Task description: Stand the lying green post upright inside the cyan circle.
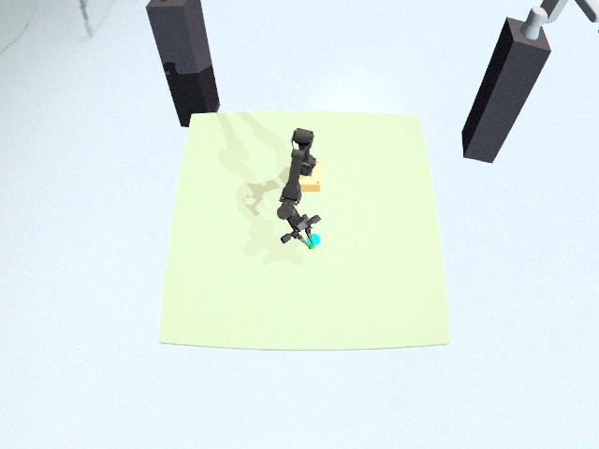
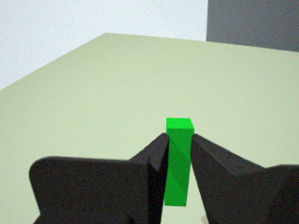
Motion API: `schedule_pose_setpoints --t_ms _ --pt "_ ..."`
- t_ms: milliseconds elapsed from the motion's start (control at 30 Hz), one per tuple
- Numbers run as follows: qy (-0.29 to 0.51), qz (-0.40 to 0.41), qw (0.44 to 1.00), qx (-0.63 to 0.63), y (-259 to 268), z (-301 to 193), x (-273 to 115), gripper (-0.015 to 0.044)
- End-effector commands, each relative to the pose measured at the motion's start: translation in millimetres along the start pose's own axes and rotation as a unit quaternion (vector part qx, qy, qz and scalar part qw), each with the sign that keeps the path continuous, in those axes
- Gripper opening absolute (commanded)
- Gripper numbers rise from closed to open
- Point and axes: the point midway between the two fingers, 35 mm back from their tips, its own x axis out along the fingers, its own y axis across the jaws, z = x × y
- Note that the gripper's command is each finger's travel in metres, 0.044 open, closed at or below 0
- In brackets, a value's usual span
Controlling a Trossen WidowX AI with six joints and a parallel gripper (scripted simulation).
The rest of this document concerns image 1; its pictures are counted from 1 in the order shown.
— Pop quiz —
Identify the cyan circle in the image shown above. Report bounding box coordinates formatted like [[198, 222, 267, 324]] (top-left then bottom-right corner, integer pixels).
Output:
[[307, 234, 320, 246]]

